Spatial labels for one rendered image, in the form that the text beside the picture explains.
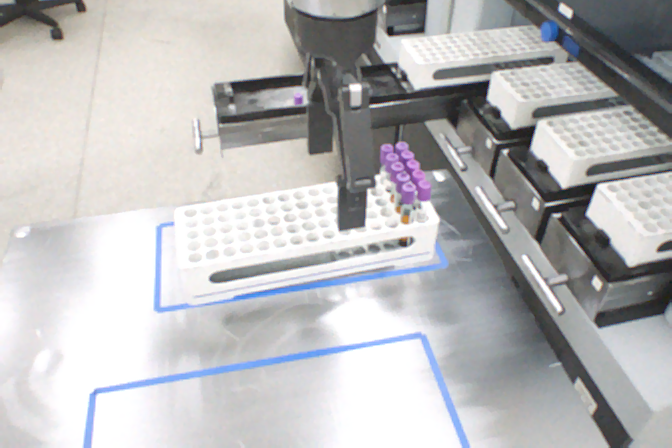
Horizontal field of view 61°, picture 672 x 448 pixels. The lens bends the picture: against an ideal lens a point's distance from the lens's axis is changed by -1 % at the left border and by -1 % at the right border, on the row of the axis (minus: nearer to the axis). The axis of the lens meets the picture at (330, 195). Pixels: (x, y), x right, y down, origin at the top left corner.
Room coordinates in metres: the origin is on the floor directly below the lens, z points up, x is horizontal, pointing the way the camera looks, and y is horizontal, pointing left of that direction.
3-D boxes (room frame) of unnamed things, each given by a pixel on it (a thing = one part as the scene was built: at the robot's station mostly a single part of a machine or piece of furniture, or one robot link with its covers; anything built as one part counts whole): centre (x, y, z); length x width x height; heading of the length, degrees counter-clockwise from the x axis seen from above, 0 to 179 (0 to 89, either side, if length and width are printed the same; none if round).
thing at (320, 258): (0.49, 0.03, 0.85); 0.30 x 0.10 x 0.06; 104
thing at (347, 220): (0.43, -0.02, 0.95); 0.03 x 0.01 x 0.07; 104
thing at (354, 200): (0.41, -0.03, 0.98); 0.03 x 0.01 x 0.05; 14
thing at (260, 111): (0.93, -0.11, 0.78); 0.73 x 0.14 x 0.09; 104
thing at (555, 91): (0.85, -0.42, 0.83); 0.30 x 0.10 x 0.06; 104
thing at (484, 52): (0.97, -0.28, 0.83); 0.30 x 0.10 x 0.06; 104
